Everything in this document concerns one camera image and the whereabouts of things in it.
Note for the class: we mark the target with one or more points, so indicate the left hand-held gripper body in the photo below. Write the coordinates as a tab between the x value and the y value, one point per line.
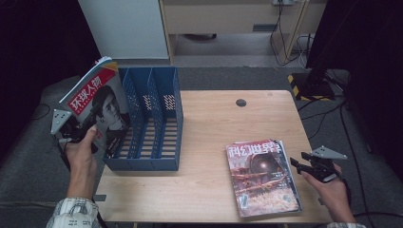
71	131

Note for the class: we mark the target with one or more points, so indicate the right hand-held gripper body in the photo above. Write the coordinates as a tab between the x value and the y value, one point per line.
326	169

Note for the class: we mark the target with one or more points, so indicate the portrait magazine with red label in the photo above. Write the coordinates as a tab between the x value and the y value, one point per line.
111	104

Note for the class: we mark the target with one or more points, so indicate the red-brown planet cover magazine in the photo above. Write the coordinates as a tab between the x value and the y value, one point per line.
263	177

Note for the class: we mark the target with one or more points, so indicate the blue plastic file rack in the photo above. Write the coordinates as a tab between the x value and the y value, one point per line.
158	164

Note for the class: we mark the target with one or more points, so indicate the person's right hand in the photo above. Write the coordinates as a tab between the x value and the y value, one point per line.
334	196

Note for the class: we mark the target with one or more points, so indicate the person's left hand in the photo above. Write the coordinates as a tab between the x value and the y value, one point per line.
80	158

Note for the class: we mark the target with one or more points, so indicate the black stand with striped base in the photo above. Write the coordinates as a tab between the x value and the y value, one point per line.
313	87
78	76

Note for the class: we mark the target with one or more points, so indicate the grey tape piece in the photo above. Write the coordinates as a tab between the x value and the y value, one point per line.
100	198

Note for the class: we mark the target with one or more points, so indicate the grey round table grommet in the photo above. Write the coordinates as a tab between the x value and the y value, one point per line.
241	102

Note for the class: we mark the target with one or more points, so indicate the white cabinet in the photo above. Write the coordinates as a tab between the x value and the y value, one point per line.
126	28

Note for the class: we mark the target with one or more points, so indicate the dark curtain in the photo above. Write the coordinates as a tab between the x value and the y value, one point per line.
374	63

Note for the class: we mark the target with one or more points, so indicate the beige wooden desk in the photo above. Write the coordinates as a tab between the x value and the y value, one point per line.
221	17

